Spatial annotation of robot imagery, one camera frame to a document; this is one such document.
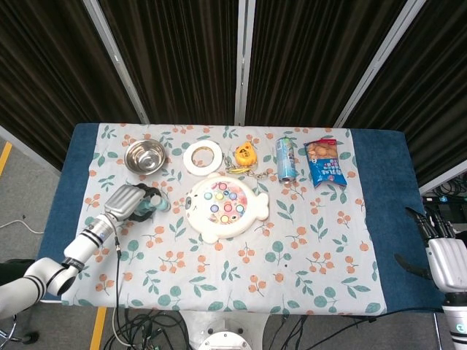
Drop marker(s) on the stainless steel bowl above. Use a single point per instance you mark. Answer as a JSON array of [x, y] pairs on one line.
[[145, 157]]

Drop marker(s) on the blue table cover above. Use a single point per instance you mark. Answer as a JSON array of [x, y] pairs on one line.
[[386, 189]]

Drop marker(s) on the dark pleated divider panel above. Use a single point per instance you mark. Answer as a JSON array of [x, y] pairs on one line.
[[310, 54], [175, 54], [438, 91], [44, 73]]

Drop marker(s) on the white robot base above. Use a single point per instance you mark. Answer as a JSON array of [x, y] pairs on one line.
[[226, 328]]

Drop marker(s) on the blue biscuit snack bag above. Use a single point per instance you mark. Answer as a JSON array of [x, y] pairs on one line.
[[324, 164]]

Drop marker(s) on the white tape roll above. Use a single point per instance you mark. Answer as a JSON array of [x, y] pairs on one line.
[[189, 162]]

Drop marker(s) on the small teal object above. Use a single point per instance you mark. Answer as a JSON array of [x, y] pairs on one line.
[[160, 205]]

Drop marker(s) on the floral fruit print tablecloth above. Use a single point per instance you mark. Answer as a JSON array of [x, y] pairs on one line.
[[233, 277]]

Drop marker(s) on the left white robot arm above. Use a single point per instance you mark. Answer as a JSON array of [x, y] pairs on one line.
[[84, 244]]

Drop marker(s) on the light blue drink can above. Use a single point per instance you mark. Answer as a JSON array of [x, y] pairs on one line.
[[286, 160]]

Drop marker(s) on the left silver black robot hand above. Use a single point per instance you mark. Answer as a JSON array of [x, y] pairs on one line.
[[122, 202]]

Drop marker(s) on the white fish toy board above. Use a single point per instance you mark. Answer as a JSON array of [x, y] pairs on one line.
[[233, 229]]

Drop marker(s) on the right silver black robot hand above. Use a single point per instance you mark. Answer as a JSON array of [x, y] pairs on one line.
[[448, 262]]

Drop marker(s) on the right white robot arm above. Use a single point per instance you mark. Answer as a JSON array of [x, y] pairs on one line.
[[456, 321]]

